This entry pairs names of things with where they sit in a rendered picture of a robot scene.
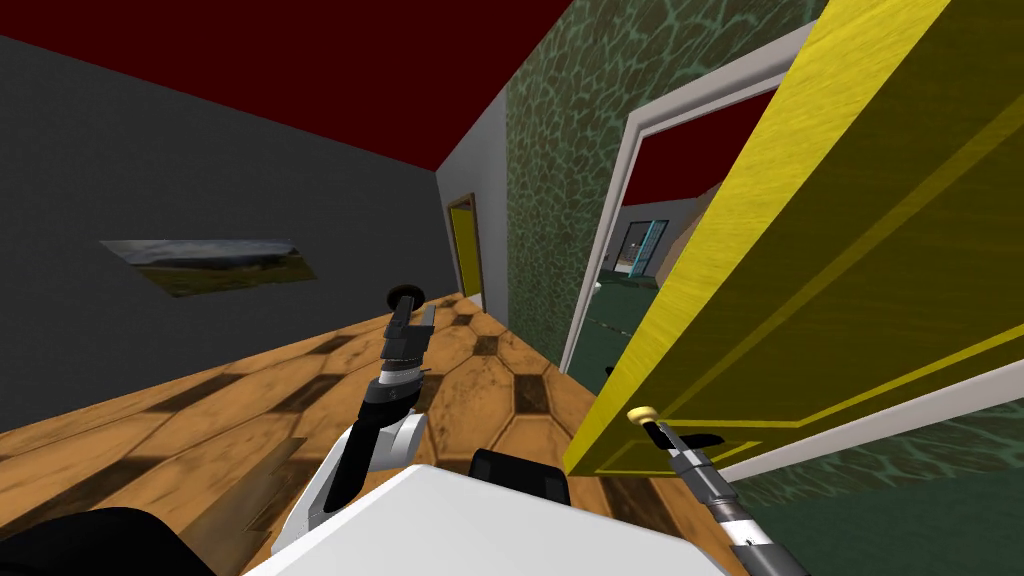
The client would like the landscape picture on wall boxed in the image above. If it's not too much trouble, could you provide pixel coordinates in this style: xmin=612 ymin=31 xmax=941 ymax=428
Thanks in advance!
xmin=99 ymin=237 xmax=320 ymax=300

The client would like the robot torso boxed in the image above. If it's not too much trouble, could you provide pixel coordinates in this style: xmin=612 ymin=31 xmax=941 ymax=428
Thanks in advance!
xmin=239 ymin=447 xmax=731 ymax=576

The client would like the small yellow door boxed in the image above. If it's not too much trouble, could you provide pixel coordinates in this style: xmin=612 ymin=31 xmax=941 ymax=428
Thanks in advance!
xmin=447 ymin=194 xmax=486 ymax=303

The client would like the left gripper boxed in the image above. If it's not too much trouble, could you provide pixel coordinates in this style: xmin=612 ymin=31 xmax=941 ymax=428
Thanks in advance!
xmin=381 ymin=295 xmax=438 ymax=372

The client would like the teal framed window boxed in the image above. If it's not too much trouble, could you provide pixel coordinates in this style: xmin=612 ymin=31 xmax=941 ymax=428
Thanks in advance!
xmin=626 ymin=219 xmax=670 ymax=279

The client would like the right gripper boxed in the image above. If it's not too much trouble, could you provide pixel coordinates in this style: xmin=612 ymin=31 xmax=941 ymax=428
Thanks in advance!
xmin=642 ymin=421 xmax=709 ymax=480

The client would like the yellow door leaf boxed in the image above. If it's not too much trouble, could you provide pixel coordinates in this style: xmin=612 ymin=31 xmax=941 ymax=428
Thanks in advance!
xmin=563 ymin=0 xmax=1024 ymax=479

